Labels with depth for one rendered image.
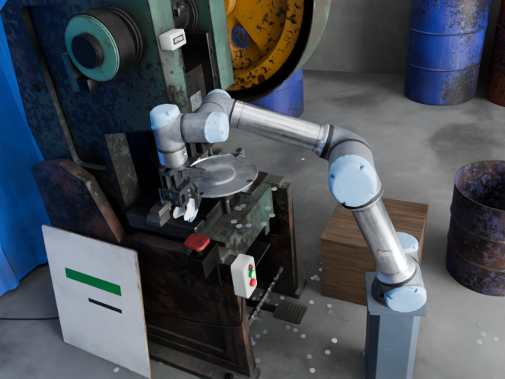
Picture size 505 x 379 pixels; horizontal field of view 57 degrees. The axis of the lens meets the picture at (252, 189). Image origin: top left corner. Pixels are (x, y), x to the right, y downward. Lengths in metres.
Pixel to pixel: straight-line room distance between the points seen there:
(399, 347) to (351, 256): 0.47
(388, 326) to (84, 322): 1.26
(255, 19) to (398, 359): 1.33
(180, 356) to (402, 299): 1.04
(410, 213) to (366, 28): 2.87
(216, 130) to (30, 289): 1.82
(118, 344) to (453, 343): 1.38
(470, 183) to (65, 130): 1.80
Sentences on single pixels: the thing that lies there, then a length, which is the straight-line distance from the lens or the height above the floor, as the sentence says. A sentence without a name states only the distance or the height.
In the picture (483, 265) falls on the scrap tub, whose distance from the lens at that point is 2.28.
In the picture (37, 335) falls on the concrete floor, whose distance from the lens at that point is 2.49.
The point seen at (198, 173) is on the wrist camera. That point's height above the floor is 0.98.
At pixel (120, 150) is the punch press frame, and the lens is 1.71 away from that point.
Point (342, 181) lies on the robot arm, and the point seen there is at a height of 1.02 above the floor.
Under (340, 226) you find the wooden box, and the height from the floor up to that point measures 0.35.
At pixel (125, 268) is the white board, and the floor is 0.50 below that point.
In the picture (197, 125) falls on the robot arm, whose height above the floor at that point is 1.17.
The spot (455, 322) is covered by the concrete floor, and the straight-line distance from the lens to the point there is 2.25.
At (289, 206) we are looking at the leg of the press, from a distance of 1.94.
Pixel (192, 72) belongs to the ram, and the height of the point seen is 1.16.
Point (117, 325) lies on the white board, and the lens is 2.04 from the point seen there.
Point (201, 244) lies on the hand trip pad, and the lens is 1.42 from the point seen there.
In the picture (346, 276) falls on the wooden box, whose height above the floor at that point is 0.16.
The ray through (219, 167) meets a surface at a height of 0.79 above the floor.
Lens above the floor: 1.64
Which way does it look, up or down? 33 degrees down
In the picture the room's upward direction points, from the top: 7 degrees counter-clockwise
